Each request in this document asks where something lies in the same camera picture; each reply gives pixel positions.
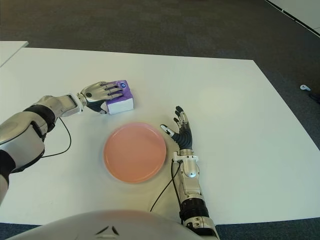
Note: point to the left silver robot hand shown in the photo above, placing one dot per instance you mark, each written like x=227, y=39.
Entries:
x=95, y=92

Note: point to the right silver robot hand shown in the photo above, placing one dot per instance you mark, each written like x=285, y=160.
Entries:
x=185, y=138

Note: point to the purple tissue paper pack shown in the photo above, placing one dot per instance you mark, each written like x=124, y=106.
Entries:
x=122, y=105

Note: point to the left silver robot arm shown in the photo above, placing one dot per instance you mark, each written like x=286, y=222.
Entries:
x=20, y=130

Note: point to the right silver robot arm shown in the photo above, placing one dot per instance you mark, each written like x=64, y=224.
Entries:
x=192, y=190

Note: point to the pink round plate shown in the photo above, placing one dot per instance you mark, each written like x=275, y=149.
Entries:
x=135, y=155

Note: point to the adjacent white table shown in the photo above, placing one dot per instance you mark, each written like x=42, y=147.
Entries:
x=10, y=50

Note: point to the silver robot torso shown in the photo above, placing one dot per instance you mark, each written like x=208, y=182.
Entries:
x=112, y=225

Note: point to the small white floor object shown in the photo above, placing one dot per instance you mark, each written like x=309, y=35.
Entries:
x=304, y=87

